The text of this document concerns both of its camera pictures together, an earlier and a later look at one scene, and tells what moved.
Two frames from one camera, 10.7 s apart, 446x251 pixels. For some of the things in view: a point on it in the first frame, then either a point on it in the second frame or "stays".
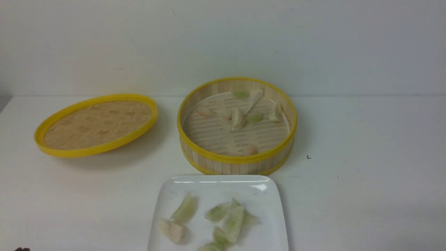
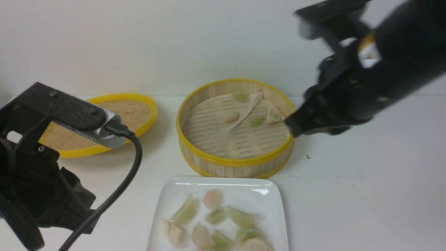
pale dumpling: (238, 119) → (201, 237)
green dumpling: (186, 209) stays
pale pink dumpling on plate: (176, 232) stays
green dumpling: (232, 224) → (245, 222)
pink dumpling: (253, 151) → (213, 198)
